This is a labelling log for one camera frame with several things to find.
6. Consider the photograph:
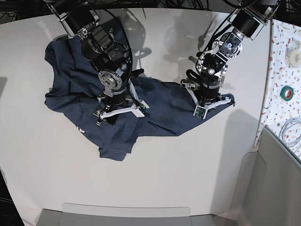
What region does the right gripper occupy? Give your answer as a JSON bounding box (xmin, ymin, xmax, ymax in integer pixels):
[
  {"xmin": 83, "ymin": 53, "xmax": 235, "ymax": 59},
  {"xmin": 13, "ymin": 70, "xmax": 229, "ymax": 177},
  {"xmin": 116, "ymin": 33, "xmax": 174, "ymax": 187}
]
[{"xmin": 94, "ymin": 80, "xmax": 145, "ymax": 126}]

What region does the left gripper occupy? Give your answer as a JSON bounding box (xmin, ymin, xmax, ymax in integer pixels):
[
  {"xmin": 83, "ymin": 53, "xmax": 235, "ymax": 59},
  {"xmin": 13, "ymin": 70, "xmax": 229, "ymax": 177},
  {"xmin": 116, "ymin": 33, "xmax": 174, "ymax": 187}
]
[{"xmin": 180, "ymin": 79, "xmax": 235, "ymax": 111}]

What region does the dark blue t-shirt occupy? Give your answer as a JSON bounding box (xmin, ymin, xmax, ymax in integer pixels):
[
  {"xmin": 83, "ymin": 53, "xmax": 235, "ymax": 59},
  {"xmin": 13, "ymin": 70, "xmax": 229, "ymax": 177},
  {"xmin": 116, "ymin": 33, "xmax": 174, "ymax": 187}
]
[{"xmin": 44, "ymin": 22, "xmax": 236, "ymax": 162}]

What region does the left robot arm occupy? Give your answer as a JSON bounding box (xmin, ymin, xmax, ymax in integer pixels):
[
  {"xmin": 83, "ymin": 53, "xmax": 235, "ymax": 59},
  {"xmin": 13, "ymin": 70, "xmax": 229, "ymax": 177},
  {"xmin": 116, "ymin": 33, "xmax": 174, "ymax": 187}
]
[{"xmin": 181, "ymin": 0, "xmax": 280, "ymax": 118}]

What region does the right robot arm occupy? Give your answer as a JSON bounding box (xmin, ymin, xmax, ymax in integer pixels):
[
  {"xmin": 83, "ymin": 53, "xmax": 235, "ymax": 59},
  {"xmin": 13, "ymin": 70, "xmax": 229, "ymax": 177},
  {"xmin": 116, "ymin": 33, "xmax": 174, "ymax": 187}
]
[{"xmin": 45, "ymin": 0, "xmax": 149, "ymax": 125}]

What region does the terrazzo patterned side table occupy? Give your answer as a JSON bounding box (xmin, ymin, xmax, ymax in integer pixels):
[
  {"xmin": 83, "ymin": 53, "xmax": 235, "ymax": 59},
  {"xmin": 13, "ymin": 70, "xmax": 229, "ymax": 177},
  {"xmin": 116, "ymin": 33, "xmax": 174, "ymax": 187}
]
[{"xmin": 253, "ymin": 19, "xmax": 301, "ymax": 158}]

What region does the green tape roll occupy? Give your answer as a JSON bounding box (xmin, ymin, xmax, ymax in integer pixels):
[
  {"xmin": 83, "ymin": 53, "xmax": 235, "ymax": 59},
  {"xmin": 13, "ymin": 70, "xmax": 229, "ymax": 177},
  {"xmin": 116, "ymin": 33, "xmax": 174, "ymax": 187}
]
[{"xmin": 280, "ymin": 86, "xmax": 294, "ymax": 102}]

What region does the clear tape dispenser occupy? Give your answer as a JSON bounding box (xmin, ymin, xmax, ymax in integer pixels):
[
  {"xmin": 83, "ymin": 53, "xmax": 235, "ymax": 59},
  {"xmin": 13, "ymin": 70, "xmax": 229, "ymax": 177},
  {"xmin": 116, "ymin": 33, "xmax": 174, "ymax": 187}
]
[{"xmin": 285, "ymin": 40, "xmax": 301, "ymax": 68}]

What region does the grey chair bottom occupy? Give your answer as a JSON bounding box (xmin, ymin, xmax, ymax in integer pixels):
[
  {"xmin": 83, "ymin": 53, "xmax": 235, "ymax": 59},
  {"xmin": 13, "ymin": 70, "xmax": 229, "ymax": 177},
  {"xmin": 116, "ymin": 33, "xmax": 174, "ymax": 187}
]
[{"xmin": 36, "ymin": 203, "xmax": 215, "ymax": 226}]

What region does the grey chair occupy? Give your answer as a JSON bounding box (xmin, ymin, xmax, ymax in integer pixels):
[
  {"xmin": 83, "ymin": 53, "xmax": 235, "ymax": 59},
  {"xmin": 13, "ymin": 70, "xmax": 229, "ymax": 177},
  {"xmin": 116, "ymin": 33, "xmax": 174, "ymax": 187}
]
[
  {"xmin": 36, "ymin": 203, "xmax": 215, "ymax": 226},
  {"xmin": 232, "ymin": 128, "xmax": 301, "ymax": 226}
]

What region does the grey chair right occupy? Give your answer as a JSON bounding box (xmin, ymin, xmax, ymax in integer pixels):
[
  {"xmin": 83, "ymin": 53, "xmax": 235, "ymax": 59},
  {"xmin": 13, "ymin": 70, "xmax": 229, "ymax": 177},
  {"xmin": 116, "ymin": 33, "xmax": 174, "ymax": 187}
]
[{"xmin": 232, "ymin": 128, "xmax": 301, "ymax": 226}]

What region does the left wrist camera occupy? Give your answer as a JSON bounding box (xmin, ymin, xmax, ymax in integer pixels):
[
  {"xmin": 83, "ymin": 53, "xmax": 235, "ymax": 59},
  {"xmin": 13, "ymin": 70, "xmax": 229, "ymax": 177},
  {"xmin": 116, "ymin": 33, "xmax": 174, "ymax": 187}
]
[{"xmin": 193, "ymin": 105, "xmax": 208, "ymax": 120}]

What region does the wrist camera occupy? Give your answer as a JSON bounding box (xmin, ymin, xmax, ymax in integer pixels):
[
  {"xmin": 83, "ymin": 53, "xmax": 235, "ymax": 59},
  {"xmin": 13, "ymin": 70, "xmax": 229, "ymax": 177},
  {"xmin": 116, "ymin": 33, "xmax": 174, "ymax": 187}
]
[
  {"xmin": 193, "ymin": 105, "xmax": 208, "ymax": 120},
  {"xmin": 139, "ymin": 101, "xmax": 150, "ymax": 115}
]

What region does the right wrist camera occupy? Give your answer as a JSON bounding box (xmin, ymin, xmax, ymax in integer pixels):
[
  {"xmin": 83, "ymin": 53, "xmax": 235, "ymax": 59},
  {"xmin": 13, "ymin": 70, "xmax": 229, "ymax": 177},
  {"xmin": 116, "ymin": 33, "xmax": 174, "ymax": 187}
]
[{"xmin": 139, "ymin": 101, "xmax": 150, "ymax": 115}]

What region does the coiled white cable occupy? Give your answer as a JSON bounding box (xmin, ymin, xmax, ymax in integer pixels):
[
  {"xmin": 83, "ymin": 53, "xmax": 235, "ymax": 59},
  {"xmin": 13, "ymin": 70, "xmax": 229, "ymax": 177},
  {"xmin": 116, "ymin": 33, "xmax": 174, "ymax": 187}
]
[{"xmin": 278, "ymin": 117, "xmax": 301, "ymax": 147}]

